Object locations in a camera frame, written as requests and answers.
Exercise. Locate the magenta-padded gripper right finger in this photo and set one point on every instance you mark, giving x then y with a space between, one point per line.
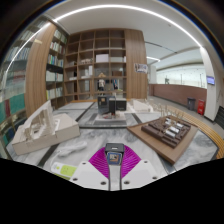
140 173

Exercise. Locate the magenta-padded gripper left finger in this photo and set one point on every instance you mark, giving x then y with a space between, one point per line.
90 175

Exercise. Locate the small grey charger block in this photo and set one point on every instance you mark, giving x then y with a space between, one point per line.
114 156

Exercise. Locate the white and green power strip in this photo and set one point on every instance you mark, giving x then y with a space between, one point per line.
65 170

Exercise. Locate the brown model on wooden board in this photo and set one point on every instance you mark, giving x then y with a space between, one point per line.
166 133

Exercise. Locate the white architectural building model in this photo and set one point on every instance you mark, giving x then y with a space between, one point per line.
56 131

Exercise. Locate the small white building model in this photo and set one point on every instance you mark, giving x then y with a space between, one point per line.
141 106

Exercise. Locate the black building model on base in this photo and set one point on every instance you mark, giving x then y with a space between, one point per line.
106 104

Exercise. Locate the dark bin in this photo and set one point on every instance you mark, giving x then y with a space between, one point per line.
191 104

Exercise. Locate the red bin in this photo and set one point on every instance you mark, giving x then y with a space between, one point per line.
201 107

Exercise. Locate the wooden cubby shelf unit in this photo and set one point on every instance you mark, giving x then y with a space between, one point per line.
96 63

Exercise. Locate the glass-fronted book shelf unit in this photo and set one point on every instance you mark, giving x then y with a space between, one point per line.
15 90

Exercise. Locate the wooden shelf unit with books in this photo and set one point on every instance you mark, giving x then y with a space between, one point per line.
55 63

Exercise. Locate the curved ceiling light strip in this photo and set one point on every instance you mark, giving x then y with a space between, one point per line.
126 6

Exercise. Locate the wall poster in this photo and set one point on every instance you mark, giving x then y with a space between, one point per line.
141 68

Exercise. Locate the wall-mounted display screen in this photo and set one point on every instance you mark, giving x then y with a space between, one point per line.
210 80

